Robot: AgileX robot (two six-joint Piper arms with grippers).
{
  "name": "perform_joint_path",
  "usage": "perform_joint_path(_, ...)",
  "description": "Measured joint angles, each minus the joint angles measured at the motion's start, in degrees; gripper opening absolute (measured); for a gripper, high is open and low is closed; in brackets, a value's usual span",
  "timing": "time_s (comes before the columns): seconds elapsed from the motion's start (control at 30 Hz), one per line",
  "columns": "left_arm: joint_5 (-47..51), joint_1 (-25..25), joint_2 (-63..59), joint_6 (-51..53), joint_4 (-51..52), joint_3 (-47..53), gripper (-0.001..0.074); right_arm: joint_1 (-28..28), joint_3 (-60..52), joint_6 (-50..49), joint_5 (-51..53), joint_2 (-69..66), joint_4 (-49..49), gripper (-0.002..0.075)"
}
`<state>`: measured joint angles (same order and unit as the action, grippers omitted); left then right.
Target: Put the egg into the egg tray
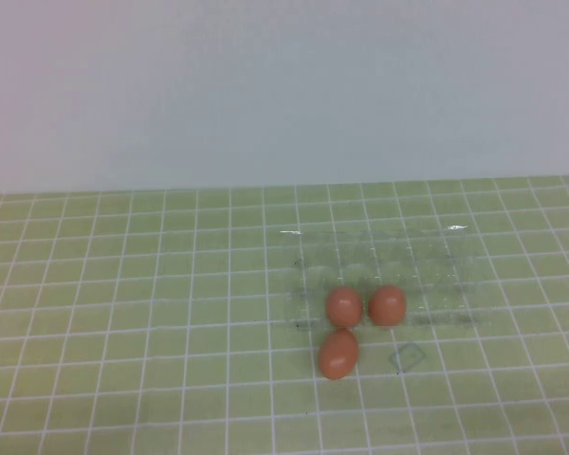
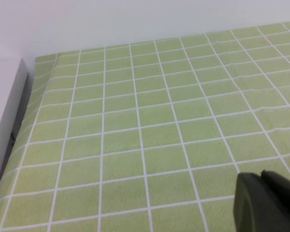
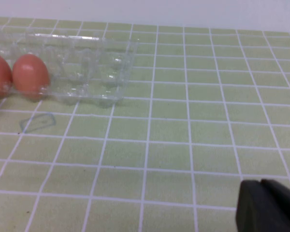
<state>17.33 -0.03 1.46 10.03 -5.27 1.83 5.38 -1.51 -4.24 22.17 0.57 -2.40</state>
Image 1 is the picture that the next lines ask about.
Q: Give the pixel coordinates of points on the brown egg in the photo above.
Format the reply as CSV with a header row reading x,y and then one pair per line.
x,y
387,305
338,354
344,307

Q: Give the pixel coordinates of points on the clear plastic egg tray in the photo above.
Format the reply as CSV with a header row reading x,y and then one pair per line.
x,y
431,275

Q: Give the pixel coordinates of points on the small clear rectangular sticker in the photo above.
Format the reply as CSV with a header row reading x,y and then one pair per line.
x,y
406,356

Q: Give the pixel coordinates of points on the green white checked tablecloth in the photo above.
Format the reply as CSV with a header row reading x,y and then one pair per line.
x,y
123,332

